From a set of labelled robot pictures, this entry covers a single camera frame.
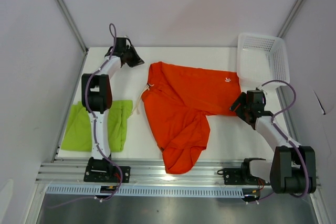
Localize orange shorts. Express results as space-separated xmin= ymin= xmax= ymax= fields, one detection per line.
xmin=141 ymin=62 xmax=241 ymax=174

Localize lime green shorts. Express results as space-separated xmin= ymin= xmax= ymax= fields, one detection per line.
xmin=61 ymin=100 xmax=133 ymax=152

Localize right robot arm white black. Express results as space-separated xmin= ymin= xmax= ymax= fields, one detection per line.
xmin=229 ymin=89 xmax=317 ymax=198

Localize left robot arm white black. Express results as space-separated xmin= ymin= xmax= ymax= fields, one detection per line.
xmin=81 ymin=37 xmax=144 ymax=182

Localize white plastic basket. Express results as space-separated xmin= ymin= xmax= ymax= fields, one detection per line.
xmin=237 ymin=33 xmax=290 ymax=88

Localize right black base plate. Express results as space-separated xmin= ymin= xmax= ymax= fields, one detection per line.
xmin=217 ymin=168 xmax=270 ymax=186

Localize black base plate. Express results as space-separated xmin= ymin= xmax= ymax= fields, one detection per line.
xmin=83 ymin=157 xmax=131 ymax=183
xmin=217 ymin=168 xmax=270 ymax=186

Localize left aluminium corner post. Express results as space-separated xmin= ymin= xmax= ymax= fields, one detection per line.
xmin=54 ymin=0 xmax=88 ymax=54

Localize aluminium corner post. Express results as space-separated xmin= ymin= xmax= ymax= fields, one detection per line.
xmin=277 ymin=0 xmax=306 ymax=39
xmin=54 ymin=0 xmax=88 ymax=54

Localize right aluminium corner post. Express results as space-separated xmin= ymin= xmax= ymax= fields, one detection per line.
xmin=277 ymin=0 xmax=306 ymax=39

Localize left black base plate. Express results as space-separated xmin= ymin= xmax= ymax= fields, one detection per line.
xmin=83 ymin=157 xmax=131 ymax=183

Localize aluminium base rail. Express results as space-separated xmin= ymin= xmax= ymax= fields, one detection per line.
xmin=35 ymin=158 xmax=321 ymax=189

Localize white slotted cable duct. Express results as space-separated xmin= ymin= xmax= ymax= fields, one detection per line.
xmin=46 ymin=184 xmax=244 ymax=198

